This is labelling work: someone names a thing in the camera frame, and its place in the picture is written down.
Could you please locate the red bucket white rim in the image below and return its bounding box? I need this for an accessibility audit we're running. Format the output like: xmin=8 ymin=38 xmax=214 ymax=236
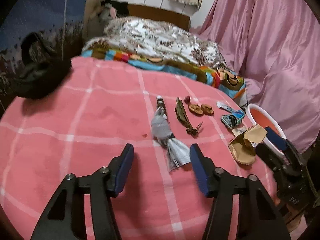
xmin=246 ymin=103 xmax=286 ymax=159

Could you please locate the grey wrapper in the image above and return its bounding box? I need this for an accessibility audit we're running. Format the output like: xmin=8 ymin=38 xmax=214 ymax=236
xmin=151 ymin=106 xmax=190 ymax=171

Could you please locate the brown thread spool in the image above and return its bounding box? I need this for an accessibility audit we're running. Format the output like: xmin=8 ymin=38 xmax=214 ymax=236
xmin=156 ymin=95 xmax=167 ymax=118

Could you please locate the crumpled brown paper bag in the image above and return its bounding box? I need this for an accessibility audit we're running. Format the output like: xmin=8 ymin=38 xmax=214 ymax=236
xmin=228 ymin=124 xmax=267 ymax=166

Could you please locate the folded blue patterned wrapper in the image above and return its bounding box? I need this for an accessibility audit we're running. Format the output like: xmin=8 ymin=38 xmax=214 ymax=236
xmin=221 ymin=110 xmax=245 ymax=129

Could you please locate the white blue wrapper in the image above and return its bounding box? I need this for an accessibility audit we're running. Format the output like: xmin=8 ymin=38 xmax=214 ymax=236
xmin=216 ymin=101 xmax=236 ymax=113

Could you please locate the colourful striped blanket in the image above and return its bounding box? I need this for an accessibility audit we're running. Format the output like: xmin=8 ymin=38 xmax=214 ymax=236
xmin=81 ymin=49 xmax=248 ymax=108

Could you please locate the pink plaid bed blanket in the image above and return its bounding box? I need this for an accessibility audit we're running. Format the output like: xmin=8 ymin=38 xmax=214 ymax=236
xmin=0 ymin=56 xmax=278 ymax=240

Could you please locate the left dried fruit slice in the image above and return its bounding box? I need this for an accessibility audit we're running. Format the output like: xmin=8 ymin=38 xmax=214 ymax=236
xmin=188 ymin=103 xmax=204 ymax=116

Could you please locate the dried green leaf stem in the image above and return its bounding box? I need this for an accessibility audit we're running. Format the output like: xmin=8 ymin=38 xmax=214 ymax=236
xmin=175 ymin=98 xmax=203 ymax=137

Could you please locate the small red fruit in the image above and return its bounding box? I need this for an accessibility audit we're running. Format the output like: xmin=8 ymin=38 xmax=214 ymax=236
xmin=184 ymin=96 xmax=191 ymax=104

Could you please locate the pink satin curtain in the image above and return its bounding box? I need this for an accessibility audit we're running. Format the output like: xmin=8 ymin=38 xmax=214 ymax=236
xmin=196 ymin=0 xmax=319 ymax=152

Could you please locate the white brown floral quilt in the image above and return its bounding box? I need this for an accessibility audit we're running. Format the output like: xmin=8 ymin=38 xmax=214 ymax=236
xmin=82 ymin=16 xmax=226 ymax=68

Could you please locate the wooden headboard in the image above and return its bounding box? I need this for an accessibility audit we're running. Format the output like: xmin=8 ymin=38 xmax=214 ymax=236
xmin=127 ymin=4 xmax=190 ymax=31

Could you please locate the blue patterned hanging fabric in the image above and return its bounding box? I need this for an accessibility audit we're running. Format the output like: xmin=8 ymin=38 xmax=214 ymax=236
xmin=1 ymin=0 xmax=86 ymax=108

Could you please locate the pile of clothes by headboard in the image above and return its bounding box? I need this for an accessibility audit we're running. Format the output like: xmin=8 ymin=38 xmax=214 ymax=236
xmin=97 ymin=0 xmax=130 ymax=22

